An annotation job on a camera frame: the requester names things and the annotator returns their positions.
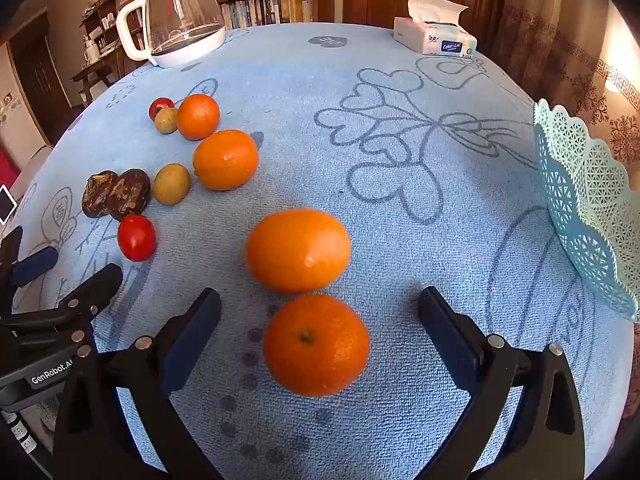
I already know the patterned beige curtain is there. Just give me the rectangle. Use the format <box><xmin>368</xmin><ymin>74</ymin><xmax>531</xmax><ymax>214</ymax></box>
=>
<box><xmin>492</xmin><ymin>0</ymin><xmax>640</xmax><ymax>166</ymax></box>

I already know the brown kiwi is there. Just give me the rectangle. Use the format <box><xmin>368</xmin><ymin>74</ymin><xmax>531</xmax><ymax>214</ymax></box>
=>
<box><xmin>153</xmin><ymin>163</ymin><xmax>192</xmax><ymax>206</ymax></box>
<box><xmin>154</xmin><ymin>107</ymin><xmax>179</xmax><ymax>135</ymax></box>

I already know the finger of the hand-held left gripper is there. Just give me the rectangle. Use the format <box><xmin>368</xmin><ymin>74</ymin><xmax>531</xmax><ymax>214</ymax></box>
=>
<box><xmin>0</xmin><ymin>262</ymin><xmax>123</xmax><ymax>358</ymax></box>
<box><xmin>0</xmin><ymin>226</ymin><xmax>59</xmax><ymax>289</ymax></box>

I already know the wooden shelf unit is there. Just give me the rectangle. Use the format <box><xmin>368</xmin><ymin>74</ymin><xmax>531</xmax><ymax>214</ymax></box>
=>
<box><xmin>80</xmin><ymin>0</ymin><xmax>146</xmax><ymax>63</ymax></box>

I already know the white and blue tissue pack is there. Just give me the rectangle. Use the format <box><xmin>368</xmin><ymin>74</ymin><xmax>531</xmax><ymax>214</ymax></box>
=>
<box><xmin>392</xmin><ymin>0</ymin><xmax>478</xmax><ymax>56</ymax></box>

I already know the dark wooden door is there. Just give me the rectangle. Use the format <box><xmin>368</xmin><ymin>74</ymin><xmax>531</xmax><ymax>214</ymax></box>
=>
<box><xmin>7</xmin><ymin>12</ymin><xmax>73</xmax><ymax>146</ymax></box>

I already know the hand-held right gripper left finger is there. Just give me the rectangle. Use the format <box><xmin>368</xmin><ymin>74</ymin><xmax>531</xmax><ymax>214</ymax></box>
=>
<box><xmin>52</xmin><ymin>287</ymin><xmax>223</xmax><ymax>480</ymax></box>

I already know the orange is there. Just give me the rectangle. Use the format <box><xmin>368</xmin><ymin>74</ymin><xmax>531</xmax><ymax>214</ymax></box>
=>
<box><xmin>245</xmin><ymin>208</ymin><xmax>352</xmax><ymax>295</ymax></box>
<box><xmin>263</xmin><ymin>295</ymin><xmax>371</xmax><ymax>397</ymax></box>
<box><xmin>192</xmin><ymin>130</ymin><xmax>259</xmax><ymax>192</ymax></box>
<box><xmin>176</xmin><ymin>94</ymin><xmax>221</xmax><ymax>141</ymax></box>

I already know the wooden desk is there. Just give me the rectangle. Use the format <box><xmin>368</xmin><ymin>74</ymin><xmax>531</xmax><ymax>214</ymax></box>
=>
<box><xmin>70</xmin><ymin>55</ymin><xmax>126</xmax><ymax>106</ymax></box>

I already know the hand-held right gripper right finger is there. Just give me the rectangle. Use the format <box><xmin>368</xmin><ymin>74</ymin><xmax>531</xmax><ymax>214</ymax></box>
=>
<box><xmin>417</xmin><ymin>286</ymin><xmax>586</xmax><ymax>480</ymax></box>

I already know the white framed tablet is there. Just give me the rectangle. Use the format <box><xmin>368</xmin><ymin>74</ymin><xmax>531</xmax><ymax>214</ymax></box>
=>
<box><xmin>0</xmin><ymin>185</ymin><xmax>18</xmax><ymax>224</ymax></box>

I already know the glass kettle with white handle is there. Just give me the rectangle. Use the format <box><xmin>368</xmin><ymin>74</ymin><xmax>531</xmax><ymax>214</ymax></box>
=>
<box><xmin>116</xmin><ymin>0</ymin><xmax>227</xmax><ymax>69</ymax></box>

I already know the dark brown round fruit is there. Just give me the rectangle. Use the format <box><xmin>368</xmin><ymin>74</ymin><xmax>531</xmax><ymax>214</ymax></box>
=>
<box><xmin>109</xmin><ymin>169</ymin><xmax>152</xmax><ymax>222</ymax></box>
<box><xmin>81</xmin><ymin>171</ymin><xmax>119</xmax><ymax>219</ymax></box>

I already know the red tomato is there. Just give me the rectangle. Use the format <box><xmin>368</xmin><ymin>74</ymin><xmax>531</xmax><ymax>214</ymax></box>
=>
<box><xmin>149</xmin><ymin>97</ymin><xmax>176</xmax><ymax>122</ymax></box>
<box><xmin>117</xmin><ymin>214</ymin><xmax>157</xmax><ymax>262</ymax></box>

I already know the red cloth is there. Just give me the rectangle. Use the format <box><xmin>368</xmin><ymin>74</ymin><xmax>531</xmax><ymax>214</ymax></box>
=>
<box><xmin>0</xmin><ymin>145</ymin><xmax>21</xmax><ymax>186</ymax></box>

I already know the light blue lattice basket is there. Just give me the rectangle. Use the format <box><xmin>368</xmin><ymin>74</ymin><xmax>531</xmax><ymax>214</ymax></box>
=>
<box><xmin>532</xmin><ymin>99</ymin><xmax>640</xmax><ymax>323</ymax></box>

